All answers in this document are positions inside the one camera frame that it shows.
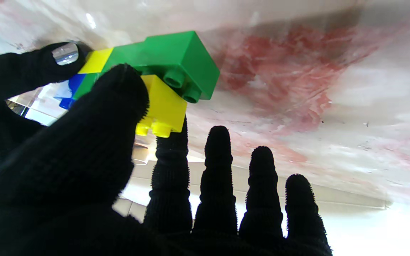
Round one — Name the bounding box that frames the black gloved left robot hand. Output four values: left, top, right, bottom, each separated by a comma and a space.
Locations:
0, 64, 333, 256

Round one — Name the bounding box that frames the blue toy brick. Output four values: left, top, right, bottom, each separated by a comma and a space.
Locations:
54, 74, 85, 110

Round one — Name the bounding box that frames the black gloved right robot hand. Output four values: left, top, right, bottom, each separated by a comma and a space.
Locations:
0, 42, 89, 175

